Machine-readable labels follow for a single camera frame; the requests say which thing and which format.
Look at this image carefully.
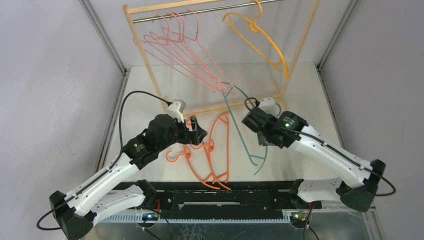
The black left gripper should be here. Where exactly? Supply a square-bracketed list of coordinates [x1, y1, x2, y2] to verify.
[157, 115, 206, 152]

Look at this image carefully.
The teal plastic hanger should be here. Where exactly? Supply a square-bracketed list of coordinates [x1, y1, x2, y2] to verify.
[222, 82, 273, 181]

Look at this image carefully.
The yellow plastic hanger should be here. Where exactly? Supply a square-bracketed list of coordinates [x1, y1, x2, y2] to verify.
[221, 0, 291, 81]

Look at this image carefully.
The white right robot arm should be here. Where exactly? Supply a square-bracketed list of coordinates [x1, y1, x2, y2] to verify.
[242, 107, 386, 212]

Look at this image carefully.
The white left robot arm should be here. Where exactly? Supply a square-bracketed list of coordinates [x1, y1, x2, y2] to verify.
[49, 114, 208, 240]

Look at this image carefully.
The orange plastic hanger left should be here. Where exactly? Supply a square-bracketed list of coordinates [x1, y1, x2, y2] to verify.
[165, 137, 223, 190]

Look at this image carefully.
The orange plastic hanger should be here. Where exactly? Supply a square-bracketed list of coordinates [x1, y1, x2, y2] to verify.
[191, 111, 231, 191]
[165, 137, 223, 190]

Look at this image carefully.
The orange plastic hanger right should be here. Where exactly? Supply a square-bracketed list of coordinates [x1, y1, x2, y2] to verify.
[191, 111, 231, 191]

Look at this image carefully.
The metal rack rod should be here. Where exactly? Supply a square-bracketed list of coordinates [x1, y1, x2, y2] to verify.
[132, 0, 282, 24]

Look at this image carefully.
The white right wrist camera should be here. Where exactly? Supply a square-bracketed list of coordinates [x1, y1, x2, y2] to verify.
[258, 97, 280, 117]

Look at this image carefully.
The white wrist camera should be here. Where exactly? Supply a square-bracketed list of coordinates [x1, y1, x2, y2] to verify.
[167, 99, 186, 123]
[258, 97, 280, 117]

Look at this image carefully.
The black right camera cable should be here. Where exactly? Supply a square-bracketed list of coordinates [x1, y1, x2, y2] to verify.
[244, 97, 397, 197]

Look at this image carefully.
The black camera cable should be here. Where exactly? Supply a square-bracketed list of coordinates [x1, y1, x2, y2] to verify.
[244, 97, 397, 197]
[35, 90, 173, 231]

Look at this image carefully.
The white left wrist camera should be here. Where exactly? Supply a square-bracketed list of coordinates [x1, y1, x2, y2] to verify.
[167, 99, 186, 123]

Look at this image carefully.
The metal cable tray base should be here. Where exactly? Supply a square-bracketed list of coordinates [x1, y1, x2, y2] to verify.
[86, 200, 387, 240]

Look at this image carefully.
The black left camera cable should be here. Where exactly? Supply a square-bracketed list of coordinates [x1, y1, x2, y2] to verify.
[35, 90, 173, 231]

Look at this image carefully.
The aluminium frame post left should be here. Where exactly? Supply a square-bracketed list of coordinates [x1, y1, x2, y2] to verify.
[80, 0, 127, 173]

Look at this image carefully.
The aluminium frame post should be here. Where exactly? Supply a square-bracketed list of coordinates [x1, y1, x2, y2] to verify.
[316, 0, 361, 148]
[80, 0, 127, 173]

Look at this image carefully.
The hanging pink wire hanger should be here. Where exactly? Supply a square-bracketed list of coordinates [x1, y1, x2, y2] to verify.
[133, 14, 220, 95]

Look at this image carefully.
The wooden clothes rack frame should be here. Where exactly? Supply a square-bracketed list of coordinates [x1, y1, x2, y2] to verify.
[122, 0, 321, 116]

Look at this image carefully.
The aluminium frame post right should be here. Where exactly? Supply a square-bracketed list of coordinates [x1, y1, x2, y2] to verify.
[316, 0, 361, 148]

